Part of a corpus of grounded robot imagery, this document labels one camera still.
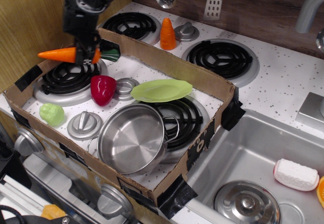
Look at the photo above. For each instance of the grey faucet base block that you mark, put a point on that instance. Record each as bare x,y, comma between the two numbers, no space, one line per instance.
311,112

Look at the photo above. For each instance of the orange toy carrot green top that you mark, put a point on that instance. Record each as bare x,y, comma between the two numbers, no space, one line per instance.
70,55

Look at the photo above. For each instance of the front right stove burner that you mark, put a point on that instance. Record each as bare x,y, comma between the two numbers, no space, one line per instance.
183,119

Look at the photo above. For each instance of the silver faucet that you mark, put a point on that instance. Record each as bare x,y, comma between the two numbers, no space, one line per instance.
310,21

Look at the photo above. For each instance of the red toy pepper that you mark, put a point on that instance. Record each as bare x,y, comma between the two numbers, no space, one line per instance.
102,89

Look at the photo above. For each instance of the orange toy fruit slice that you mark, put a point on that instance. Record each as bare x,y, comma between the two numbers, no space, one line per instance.
320,191

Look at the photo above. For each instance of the cardboard fence with black tape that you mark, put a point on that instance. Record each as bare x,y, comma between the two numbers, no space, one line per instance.
162,197

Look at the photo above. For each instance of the orange toy carrot cone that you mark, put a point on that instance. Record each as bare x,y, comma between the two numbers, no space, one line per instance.
167,35

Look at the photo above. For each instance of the oven knob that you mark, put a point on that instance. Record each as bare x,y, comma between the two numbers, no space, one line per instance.
112,203
26,143

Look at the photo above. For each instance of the silver knob stovetop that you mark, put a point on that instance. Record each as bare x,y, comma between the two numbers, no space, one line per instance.
186,32
84,126

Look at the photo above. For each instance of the white red toy food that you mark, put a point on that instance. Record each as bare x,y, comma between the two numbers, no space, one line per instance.
295,176

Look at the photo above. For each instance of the hanging metal spatula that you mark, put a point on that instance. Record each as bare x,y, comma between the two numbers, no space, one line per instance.
212,10

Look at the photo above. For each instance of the left oven knob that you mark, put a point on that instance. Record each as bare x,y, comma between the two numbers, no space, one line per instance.
26,143

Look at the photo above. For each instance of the stainless steel pot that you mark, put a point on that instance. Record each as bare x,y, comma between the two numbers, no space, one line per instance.
133,139

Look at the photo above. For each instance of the steel pot lid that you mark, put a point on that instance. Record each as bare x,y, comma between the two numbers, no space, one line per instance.
247,202

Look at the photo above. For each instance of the silver knob front stovetop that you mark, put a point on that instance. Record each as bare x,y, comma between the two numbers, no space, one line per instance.
84,126

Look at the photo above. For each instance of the right oven knob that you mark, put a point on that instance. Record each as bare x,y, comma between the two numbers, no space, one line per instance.
112,203

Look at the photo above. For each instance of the light green toy vegetable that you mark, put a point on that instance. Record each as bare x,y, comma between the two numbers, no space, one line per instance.
52,114

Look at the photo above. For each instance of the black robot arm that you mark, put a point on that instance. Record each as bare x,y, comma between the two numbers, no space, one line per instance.
93,7

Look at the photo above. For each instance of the front left stove burner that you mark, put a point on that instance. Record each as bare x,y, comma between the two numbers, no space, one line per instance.
68,84

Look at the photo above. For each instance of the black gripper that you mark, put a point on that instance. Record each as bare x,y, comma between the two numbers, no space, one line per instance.
83,27

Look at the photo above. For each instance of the steel sink basin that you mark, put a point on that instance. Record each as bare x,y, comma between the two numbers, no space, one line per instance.
248,152

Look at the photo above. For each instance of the back right stove burner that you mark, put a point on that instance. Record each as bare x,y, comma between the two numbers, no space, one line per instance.
230,59

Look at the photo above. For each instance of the silver knob back stovetop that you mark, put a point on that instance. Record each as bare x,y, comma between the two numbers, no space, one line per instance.
186,32

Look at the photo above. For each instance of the green plastic plate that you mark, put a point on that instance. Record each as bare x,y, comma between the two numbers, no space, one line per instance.
161,90

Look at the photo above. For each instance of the yellow orange toy piece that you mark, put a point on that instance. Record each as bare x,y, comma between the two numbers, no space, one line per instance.
52,211

